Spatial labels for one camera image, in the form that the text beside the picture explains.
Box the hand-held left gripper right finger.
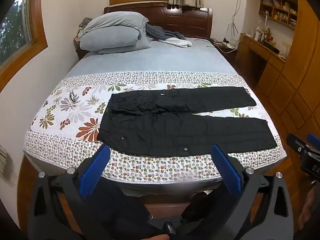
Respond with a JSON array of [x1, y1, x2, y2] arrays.
[[211, 144, 295, 240]]

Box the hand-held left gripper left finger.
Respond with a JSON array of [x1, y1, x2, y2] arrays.
[[26, 144, 111, 240]]

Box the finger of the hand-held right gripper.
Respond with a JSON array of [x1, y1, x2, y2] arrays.
[[306, 132, 320, 153], [286, 133, 313, 157]]

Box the black pants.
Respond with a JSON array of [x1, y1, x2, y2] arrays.
[[97, 87, 278, 158]]

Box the person's right hand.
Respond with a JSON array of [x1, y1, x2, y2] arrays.
[[299, 186, 320, 235]]

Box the person's dark trousers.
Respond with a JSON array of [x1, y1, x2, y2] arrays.
[[92, 189, 227, 240]]

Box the floral quilt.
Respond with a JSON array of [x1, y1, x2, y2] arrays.
[[23, 70, 288, 183]]

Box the wooden wardrobe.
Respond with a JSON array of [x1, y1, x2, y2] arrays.
[[247, 0, 320, 143]]

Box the wooden desk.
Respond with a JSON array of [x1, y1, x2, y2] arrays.
[[236, 33, 287, 87]]

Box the wooden nightstand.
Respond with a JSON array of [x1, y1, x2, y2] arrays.
[[209, 37, 238, 64]]

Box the blue-grey bed sheet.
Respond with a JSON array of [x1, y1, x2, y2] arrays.
[[71, 37, 240, 81]]

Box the white fleece cloth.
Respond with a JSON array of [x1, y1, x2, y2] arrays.
[[159, 37, 193, 49]]

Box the stacked grey pillows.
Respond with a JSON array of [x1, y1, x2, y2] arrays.
[[79, 11, 152, 55]]

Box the grey garment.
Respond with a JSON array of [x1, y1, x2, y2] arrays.
[[79, 17, 95, 30]]

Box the dark grey blanket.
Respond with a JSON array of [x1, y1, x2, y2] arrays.
[[146, 24, 187, 42]]

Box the dark wooden bed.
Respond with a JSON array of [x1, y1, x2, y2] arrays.
[[22, 4, 288, 207]]

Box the wooden framed side window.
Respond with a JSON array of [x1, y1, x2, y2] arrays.
[[0, 0, 48, 92]]

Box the white wall radiator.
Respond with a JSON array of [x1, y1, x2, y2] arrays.
[[0, 144, 12, 176]]

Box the wooden wall shelf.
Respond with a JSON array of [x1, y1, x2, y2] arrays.
[[258, 0, 300, 31]]

